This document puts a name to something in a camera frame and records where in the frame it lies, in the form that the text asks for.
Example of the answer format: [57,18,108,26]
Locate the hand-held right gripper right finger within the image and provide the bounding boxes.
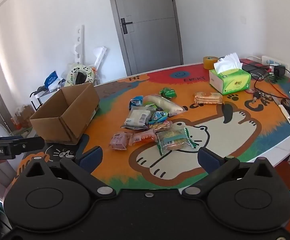
[182,147,281,200]

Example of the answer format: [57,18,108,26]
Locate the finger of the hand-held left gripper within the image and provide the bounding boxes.
[10,136,46,153]

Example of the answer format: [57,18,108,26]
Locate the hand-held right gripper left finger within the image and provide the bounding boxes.
[15,146,117,201]

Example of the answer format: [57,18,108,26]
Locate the brown cardboard box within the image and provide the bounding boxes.
[30,82,100,145]

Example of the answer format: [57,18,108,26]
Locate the orange printed cardboard box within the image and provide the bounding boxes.
[11,105,36,130]

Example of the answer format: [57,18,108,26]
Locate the colourful cartoon table mat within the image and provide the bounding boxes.
[15,62,290,189]

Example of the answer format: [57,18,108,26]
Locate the green-edged cake packet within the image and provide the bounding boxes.
[156,127,197,155]

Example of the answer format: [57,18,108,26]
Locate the black shoe rack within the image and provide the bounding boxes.
[30,87,61,111]

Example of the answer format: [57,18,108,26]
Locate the orange pink snack packet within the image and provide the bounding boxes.
[129,130,158,145]

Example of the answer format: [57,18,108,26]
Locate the clear cookie packet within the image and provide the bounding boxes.
[147,120,173,132]

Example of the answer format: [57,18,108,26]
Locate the white barcoded snack packet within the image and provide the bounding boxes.
[121,106,153,130]

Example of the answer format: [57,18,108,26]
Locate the tan biscuit packet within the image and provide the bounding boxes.
[194,92,224,105]

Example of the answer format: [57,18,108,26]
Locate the small blue candy packet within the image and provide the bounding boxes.
[149,110,169,125]

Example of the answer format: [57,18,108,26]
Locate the blue white bag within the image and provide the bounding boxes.
[44,71,60,90]

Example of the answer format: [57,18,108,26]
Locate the blue snack packet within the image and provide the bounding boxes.
[129,96,144,110]

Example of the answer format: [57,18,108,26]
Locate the long white bread packet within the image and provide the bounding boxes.
[144,95,187,116]

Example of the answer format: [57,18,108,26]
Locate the light green snack packet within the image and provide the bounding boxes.
[142,101,160,111]

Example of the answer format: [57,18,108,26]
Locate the panda print toilet seat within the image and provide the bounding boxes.
[66,64,96,87]

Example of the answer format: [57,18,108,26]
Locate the bunch of keys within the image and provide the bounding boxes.
[246,89,273,105]

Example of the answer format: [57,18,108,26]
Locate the green tissue box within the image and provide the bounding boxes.
[209,52,251,95]

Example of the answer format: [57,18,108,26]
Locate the yellow tape roll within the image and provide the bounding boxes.
[203,56,219,70]

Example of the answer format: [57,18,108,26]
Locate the black flat device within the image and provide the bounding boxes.
[242,64,271,78]

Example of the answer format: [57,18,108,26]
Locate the white shelf boards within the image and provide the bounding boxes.
[92,46,108,71]

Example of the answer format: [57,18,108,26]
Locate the white holed plastic rack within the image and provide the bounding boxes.
[72,24,85,65]

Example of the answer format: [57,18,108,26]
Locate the black charger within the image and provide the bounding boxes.
[273,65,288,77]

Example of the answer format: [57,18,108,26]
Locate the white power strip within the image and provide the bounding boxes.
[262,55,290,71]

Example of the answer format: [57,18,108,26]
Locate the grey door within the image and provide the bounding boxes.
[107,0,184,77]

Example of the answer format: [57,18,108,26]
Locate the white handled knife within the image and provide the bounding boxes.
[272,96,290,125]

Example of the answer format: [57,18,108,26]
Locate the black door handle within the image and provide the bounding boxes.
[120,17,133,34]

